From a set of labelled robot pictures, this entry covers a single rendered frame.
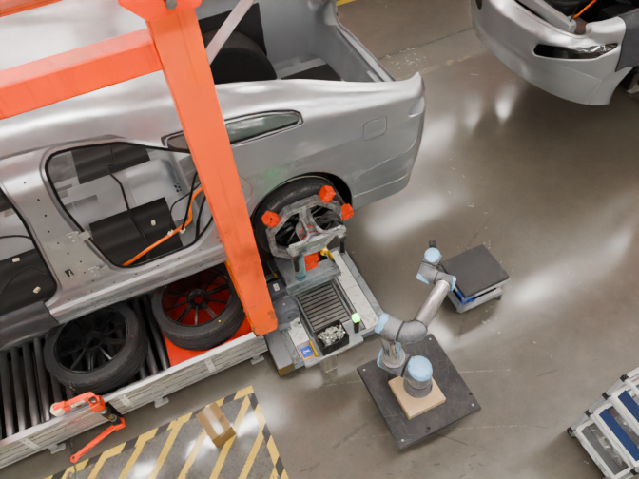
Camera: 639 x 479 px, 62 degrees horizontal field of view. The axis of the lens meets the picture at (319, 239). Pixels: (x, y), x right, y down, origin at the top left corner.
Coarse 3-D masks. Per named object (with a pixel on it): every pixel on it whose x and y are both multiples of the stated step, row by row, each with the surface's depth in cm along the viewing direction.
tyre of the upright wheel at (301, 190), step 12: (288, 180) 354; (300, 180) 355; (312, 180) 356; (324, 180) 365; (276, 192) 351; (288, 192) 348; (300, 192) 349; (312, 192) 353; (336, 192) 365; (264, 204) 353; (276, 204) 348; (252, 216) 364; (264, 228) 360; (264, 240) 369
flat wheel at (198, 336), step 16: (208, 272) 402; (224, 272) 394; (160, 288) 389; (176, 288) 401; (224, 288) 389; (160, 304) 381; (176, 304) 382; (192, 304) 382; (240, 304) 379; (160, 320) 373; (176, 320) 374; (208, 320) 371; (224, 320) 370; (240, 320) 386; (176, 336) 368; (192, 336) 365; (208, 336) 370; (224, 336) 379
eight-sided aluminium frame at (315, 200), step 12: (288, 204) 348; (300, 204) 351; (312, 204) 349; (324, 204) 355; (336, 204) 362; (288, 216) 347; (276, 228) 351; (324, 240) 387; (276, 252) 370; (300, 252) 391
